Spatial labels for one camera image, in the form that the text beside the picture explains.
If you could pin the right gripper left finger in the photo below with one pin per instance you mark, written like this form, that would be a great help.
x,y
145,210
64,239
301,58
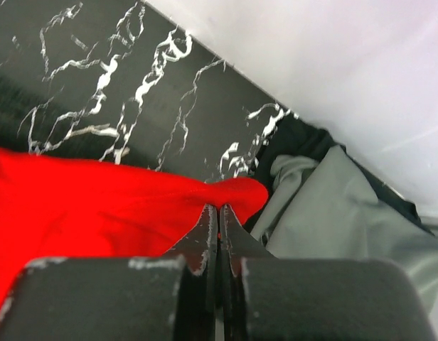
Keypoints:
x,y
170,297

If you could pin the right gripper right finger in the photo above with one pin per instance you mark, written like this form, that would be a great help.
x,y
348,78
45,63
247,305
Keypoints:
x,y
266,298

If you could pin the red t shirt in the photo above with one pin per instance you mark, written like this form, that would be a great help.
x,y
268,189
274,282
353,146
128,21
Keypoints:
x,y
83,208

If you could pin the grey folded t shirt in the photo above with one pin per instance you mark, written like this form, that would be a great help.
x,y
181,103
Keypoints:
x,y
328,210

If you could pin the black folded t shirt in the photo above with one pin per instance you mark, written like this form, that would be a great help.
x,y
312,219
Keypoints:
x,y
294,137

